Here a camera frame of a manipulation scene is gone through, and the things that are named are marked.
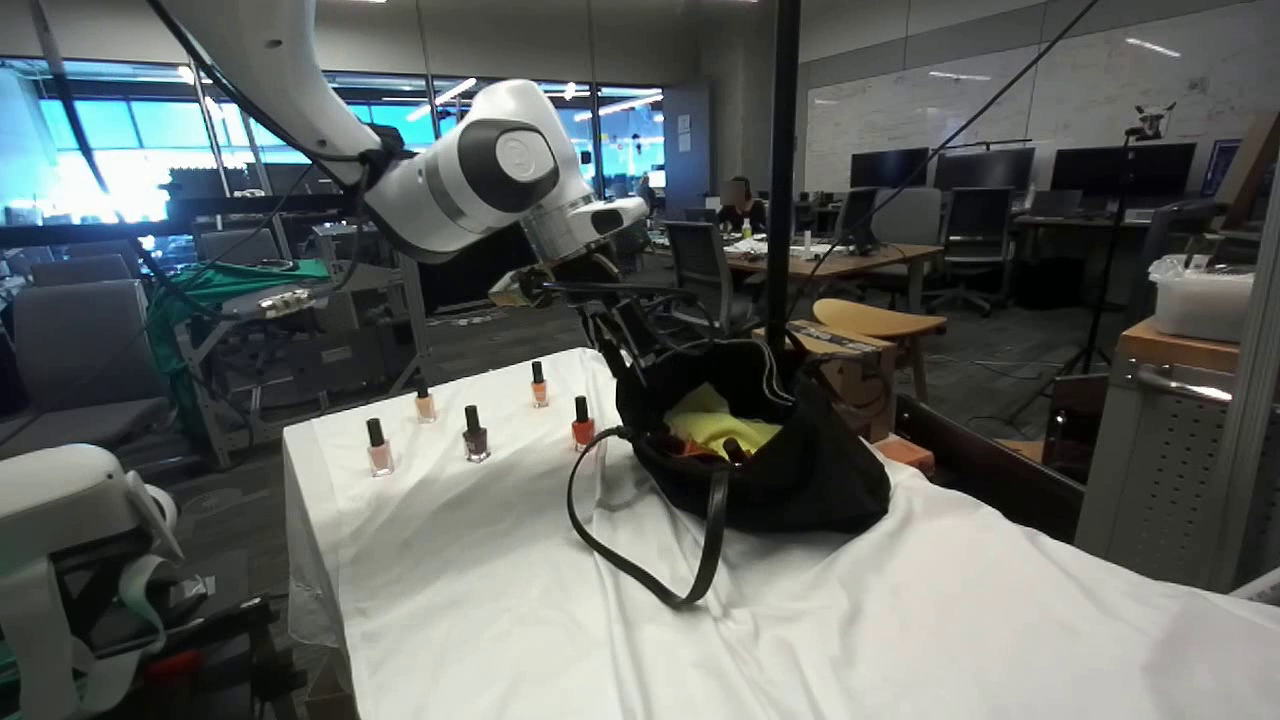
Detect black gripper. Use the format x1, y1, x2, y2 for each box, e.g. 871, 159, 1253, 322
578, 255, 669, 394

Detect dark plum nail polish bottle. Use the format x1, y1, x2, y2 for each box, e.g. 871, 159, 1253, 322
459, 401, 491, 467

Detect black nail polish bottle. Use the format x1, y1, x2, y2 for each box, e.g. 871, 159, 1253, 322
363, 415, 396, 476

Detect yellow cloth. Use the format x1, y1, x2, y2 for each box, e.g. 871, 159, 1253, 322
662, 381, 788, 466

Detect grey mesh office chair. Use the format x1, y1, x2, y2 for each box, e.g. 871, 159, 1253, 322
662, 218, 741, 333

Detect seated person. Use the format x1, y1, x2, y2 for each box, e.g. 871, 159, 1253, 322
716, 173, 769, 241

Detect black screen on cart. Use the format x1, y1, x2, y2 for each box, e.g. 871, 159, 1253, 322
412, 250, 520, 322

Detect long wooden desk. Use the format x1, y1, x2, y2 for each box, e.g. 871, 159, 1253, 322
724, 233, 944, 322

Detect round wooden stool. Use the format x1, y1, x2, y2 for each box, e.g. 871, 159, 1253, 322
810, 296, 951, 406

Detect black vertical pole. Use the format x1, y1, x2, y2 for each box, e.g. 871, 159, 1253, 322
760, 0, 804, 351

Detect small black computer monitor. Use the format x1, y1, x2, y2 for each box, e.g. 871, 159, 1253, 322
849, 146, 936, 194

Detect white tablecloth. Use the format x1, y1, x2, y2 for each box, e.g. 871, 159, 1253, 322
281, 344, 1280, 720

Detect black office chair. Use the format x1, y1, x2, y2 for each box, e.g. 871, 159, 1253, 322
936, 184, 1017, 322

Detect wide black computer monitor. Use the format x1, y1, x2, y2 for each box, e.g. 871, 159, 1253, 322
1047, 139, 1199, 210

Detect grey cabinet with wooden top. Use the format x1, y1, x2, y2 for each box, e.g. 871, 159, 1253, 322
1072, 318, 1264, 591

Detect grey padded chair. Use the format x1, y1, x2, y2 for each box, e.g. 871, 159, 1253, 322
5, 276, 174, 452

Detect black tripod stand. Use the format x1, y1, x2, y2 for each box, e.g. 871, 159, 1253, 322
997, 100, 1183, 427

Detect white plastic container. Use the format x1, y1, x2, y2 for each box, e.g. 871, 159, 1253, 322
1144, 250, 1259, 344

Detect black handbag with strap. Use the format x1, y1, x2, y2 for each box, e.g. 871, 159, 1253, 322
566, 324, 895, 615

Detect green cables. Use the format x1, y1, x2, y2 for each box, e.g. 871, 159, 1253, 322
141, 255, 336, 406

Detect aluminium frame bar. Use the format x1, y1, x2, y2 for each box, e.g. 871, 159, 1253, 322
1217, 146, 1280, 591

